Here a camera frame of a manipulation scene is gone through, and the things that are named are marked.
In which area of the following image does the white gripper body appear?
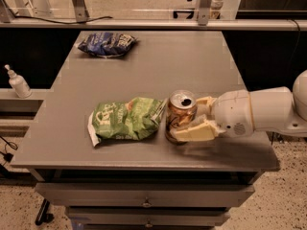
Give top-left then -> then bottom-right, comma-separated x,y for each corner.
212,90 -> 253,137

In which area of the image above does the black cable at left floor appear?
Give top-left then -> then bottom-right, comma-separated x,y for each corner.
0,134 -> 19,165

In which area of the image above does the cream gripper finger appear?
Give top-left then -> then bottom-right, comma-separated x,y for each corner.
196,96 -> 216,116
170,119 -> 221,142

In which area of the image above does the metal frame post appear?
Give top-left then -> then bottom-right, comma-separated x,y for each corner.
71,0 -> 89,23
196,0 -> 212,26

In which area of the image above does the white pump bottle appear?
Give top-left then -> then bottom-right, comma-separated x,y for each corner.
5,64 -> 32,99

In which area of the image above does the grey drawer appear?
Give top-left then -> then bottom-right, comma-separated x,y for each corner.
35,183 -> 254,208
66,207 -> 230,227

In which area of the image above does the green jalapeno chip bag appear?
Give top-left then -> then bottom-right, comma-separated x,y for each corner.
87,97 -> 167,147

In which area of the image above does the blue chip bag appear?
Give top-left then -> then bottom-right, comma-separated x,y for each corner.
78,32 -> 137,58

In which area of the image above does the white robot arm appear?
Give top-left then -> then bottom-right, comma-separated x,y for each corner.
171,71 -> 307,142

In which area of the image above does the lower grey drawer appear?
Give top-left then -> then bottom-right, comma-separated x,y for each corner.
66,207 -> 230,227

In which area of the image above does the metal frame post left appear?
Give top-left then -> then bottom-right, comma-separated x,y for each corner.
71,0 -> 89,23

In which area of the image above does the orange soda can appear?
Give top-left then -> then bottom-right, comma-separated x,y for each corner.
165,90 -> 197,144

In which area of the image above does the black cable on ledge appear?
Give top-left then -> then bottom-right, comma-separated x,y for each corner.
0,0 -> 113,26

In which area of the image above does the metal frame post right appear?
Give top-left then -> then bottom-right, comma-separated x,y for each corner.
196,0 -> 212,26

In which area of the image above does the top grey drawer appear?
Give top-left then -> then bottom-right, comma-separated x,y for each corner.
35,183 -> 254,208

